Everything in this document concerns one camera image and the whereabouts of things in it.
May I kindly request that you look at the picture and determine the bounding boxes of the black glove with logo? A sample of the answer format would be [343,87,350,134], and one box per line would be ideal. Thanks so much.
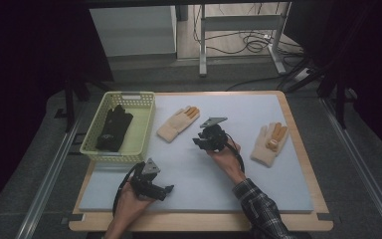
[95,104,134,153]

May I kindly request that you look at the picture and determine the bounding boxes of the white foam mat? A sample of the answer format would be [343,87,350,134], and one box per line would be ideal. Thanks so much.
[78,94,314,214]

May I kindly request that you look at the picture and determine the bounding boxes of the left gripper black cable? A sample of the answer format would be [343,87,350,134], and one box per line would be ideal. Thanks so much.
[111,161,145,218]

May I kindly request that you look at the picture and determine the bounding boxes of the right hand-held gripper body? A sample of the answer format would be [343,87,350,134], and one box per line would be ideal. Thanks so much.
[197,116,229,152]

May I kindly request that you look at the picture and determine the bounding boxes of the wooden table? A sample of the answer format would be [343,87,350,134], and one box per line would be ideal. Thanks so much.
[68,90,334,233]

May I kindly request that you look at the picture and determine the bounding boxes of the white metal desk frame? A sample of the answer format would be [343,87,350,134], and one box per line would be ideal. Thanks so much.
[198,1,293,78]

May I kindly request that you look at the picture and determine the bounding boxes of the person's left hand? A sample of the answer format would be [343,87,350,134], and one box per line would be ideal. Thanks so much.
[113,184,155,230]

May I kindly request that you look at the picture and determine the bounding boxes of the person's right hand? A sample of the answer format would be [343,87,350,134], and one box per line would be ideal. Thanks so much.
[206,138,247,185]

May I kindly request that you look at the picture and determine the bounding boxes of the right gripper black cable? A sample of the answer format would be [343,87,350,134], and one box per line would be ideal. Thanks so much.
[224,131,246,174]

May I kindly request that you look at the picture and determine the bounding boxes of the tangle of floor cables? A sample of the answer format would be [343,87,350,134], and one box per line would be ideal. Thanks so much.
[193,3,305,57]

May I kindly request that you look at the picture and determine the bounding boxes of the aluminium floor rail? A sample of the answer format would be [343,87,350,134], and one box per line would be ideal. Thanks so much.
[14,108,85,239]
[320,97,382,239]

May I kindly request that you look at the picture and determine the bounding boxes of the white power strip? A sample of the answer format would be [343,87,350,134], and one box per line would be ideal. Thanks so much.
[293,67,312,83]

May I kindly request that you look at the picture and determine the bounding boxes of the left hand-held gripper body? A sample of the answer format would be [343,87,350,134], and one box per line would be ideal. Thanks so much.
[129,157,163,201]

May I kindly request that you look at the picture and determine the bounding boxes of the yellow-green plastic basket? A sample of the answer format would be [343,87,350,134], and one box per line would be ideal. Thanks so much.
[80,91,157,163]

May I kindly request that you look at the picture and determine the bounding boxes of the cream knit glove orange fingertips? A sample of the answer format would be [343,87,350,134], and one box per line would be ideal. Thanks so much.
[250,121,289,168]
[156,105,201,143]

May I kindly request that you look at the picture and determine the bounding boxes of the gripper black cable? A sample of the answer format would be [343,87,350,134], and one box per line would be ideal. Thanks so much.
[111,161,145,218]
[224,131,246,174]

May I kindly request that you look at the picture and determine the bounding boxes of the black metal stand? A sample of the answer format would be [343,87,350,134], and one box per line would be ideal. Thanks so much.
[62,77,114,133]
[284,54,351,130]

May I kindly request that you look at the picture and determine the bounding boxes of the white cabinet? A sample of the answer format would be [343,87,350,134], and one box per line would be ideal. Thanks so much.
[89,5,178,58]

